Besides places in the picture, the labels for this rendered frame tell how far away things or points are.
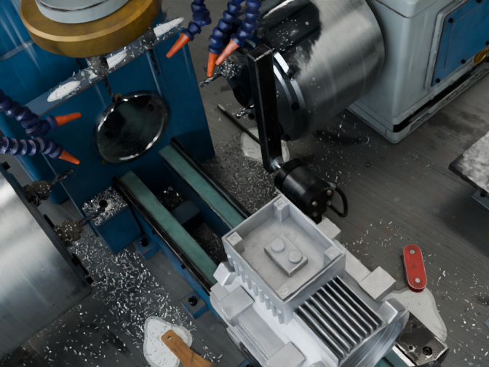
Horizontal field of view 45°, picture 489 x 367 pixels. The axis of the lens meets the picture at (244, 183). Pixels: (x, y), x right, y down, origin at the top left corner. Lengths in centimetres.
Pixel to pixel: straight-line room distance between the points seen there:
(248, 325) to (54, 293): 28
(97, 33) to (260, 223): 31
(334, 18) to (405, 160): 38
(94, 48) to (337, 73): 41
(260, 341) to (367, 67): 50
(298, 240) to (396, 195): 45
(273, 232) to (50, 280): 31
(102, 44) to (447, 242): 71
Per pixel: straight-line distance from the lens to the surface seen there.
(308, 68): 95
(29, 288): 86
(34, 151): 84
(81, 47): 76
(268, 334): 77
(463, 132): 131
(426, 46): 113
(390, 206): 118
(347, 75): 100
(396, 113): 120
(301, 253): 74
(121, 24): 75
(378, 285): 79
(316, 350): 74
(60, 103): 96
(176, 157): 113
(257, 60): 79
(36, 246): 84
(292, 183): 91
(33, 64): 106
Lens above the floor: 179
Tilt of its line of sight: 55 degrees down
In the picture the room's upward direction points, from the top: 11 degrees counter-clockwise
